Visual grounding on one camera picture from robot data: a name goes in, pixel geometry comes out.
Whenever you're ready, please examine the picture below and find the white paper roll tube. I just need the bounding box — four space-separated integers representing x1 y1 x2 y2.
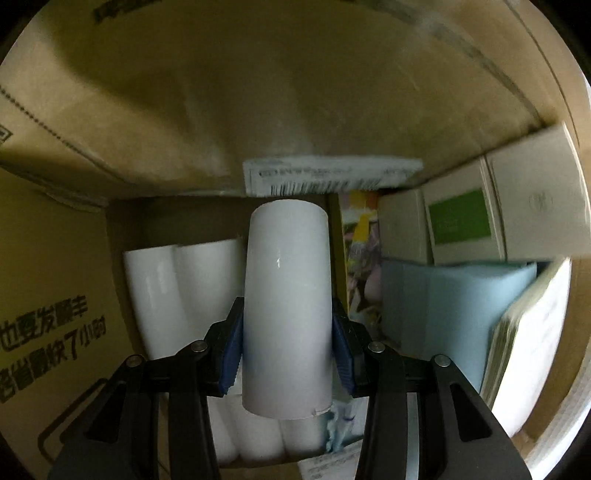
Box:
123 245 193 360
242 200 332 420
174 239 245 340

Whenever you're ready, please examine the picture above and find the blue white plastic packet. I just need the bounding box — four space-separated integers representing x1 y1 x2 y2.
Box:
325 397 369 453

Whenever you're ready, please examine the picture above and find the light blue tissue pack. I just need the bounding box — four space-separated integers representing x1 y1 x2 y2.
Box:
382 260 537 390

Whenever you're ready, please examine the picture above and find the white roll in box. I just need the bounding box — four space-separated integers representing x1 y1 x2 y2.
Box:
207 395 286 467
280 415 329 460

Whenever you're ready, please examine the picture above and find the colourful yellow booklet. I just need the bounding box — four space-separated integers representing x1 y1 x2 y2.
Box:
339 190 382 328

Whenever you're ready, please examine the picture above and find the white green small box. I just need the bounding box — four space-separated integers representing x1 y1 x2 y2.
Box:
378 124 590 265

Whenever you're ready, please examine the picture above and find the white shipping label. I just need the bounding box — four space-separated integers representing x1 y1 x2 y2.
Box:
242 155 424 198

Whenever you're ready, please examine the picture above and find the brown cardboard box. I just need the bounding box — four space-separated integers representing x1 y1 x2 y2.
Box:
1 1 590 479

